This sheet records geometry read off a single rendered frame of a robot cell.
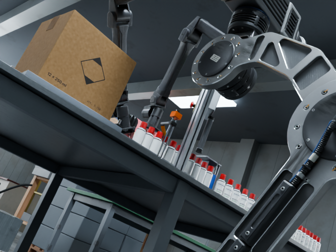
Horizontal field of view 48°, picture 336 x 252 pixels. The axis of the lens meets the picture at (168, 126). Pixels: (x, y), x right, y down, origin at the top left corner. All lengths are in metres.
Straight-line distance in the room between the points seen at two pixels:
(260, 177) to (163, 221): 5.57
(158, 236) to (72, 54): 0.72
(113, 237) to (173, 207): 3.28
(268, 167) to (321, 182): 6.16
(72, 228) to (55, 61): 3.33
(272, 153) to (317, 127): 6.20
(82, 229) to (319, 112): 3.72
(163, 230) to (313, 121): 0.78
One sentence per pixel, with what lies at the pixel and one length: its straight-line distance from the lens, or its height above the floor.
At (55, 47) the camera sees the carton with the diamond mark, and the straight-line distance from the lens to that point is 1.25.
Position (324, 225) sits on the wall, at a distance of 6.18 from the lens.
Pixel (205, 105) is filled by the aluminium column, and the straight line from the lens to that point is 1.95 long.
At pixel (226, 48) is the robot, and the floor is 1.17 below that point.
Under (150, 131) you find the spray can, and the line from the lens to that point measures 1.90.
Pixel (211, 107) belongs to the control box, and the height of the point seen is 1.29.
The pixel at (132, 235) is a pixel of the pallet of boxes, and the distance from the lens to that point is 4.95.
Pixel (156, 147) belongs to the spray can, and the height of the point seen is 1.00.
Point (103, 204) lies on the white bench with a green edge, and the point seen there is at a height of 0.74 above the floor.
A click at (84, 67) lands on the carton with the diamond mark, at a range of 1.29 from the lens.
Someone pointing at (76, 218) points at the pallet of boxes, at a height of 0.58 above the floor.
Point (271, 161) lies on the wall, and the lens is 6.97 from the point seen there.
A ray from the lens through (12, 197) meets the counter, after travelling 8.18.
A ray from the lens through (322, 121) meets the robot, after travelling 0.86.
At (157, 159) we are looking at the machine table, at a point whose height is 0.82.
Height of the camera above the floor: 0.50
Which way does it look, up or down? 19 degrees up
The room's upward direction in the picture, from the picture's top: 22 degrees clockwise
